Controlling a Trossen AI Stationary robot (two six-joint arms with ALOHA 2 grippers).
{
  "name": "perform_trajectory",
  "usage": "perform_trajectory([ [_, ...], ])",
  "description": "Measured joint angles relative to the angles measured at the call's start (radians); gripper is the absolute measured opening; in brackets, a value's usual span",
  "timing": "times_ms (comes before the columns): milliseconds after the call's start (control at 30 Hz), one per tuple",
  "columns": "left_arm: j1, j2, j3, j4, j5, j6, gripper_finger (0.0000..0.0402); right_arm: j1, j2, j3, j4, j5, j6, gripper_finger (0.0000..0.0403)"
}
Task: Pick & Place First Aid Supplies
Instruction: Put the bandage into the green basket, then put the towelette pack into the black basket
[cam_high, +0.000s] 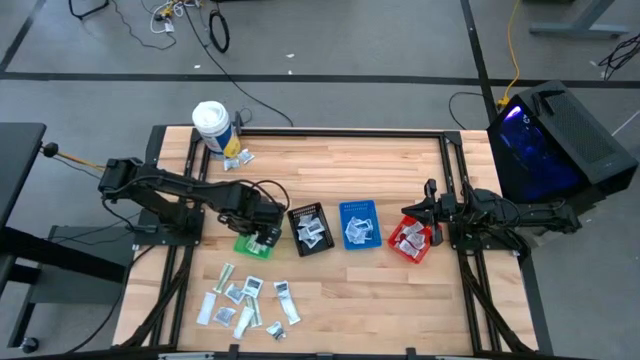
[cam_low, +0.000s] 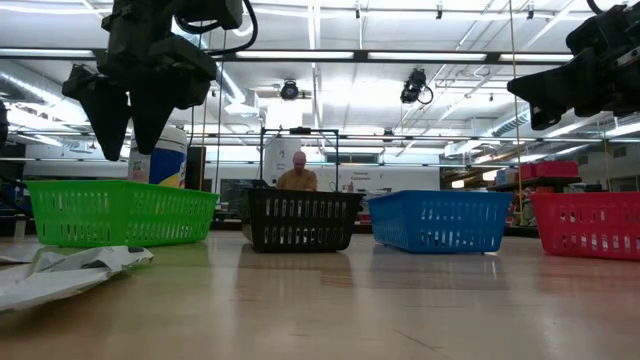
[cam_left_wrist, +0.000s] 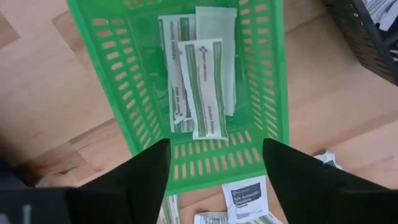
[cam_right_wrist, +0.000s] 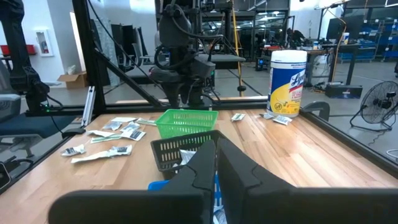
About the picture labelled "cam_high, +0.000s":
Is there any black cable coil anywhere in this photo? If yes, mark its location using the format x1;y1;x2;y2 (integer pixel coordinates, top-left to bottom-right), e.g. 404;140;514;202
207;8;232;54

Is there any black desk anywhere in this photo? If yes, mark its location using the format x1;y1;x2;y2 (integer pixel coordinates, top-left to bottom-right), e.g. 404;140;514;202
0;122;129;351

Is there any long black floor cable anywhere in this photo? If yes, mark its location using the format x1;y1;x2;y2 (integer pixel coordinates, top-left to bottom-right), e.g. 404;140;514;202
182;0;295;128

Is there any black plastic basket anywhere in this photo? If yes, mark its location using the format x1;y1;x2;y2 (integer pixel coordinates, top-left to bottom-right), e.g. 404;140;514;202
286;201;336;258

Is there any yellow floor cable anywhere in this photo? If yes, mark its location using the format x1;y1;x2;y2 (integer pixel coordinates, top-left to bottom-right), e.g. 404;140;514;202
497;0;523;110

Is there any grey desk leg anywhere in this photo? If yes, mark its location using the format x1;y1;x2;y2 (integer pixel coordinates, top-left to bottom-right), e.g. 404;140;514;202
528;0;632;39

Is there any black aluminium table frame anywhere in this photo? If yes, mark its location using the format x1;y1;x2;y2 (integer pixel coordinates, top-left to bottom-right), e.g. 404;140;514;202
112;124;554;360

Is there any red plastic basket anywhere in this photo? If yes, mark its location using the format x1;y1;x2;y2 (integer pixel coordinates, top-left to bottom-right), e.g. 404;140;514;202
387;214;437;265

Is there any white wipes canister blue label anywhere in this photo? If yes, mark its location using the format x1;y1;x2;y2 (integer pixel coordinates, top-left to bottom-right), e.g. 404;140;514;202
191;100;242;160

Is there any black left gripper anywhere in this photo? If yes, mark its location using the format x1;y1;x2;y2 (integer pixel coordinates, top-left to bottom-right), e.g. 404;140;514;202
219;188;287;249

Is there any long white ridged packet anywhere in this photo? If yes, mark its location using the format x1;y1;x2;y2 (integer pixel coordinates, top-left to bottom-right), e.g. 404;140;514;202
278;291;302;326

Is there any blue plastic basket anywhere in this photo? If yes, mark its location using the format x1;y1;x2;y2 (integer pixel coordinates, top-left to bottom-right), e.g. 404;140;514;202
338;198;384;251

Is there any green plastic basket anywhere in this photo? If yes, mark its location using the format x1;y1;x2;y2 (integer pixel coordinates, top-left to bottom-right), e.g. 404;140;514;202
233;232;275;261

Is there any black cable tangle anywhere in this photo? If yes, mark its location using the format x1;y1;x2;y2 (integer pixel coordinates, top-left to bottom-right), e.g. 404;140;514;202
597;32;640;81

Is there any thin black cable loop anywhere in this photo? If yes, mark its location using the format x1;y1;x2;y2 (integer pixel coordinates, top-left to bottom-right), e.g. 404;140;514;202
447;90;501;130

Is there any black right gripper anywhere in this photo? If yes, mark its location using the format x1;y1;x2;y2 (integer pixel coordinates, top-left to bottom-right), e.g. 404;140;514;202
401;178;460;248

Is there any black computer tower blue glow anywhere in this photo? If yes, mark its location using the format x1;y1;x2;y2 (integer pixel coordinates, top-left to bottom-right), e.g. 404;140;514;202
486;79;640;227

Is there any white cable bundle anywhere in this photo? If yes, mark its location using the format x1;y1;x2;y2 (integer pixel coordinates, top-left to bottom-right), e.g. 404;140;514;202
149;0;201;35

